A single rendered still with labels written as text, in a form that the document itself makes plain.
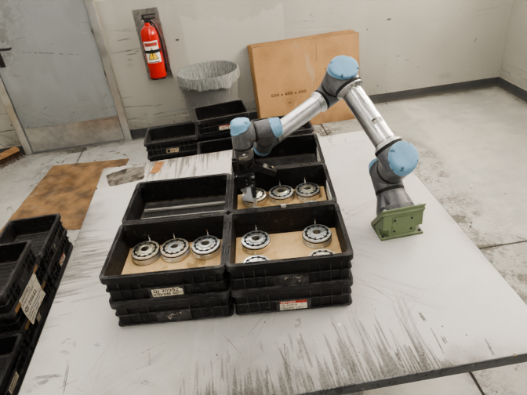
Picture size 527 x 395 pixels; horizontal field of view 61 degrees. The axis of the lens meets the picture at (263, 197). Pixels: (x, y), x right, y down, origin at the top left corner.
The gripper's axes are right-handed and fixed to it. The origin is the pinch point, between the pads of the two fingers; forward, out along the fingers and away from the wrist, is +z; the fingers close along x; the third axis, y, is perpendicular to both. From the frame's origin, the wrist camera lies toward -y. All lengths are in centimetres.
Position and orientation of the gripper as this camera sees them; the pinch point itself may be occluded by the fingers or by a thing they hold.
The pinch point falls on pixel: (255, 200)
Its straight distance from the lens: 183.0
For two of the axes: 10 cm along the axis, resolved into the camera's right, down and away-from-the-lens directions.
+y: -9.9, 1.4, -0.4
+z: 1.0, 8.4, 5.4
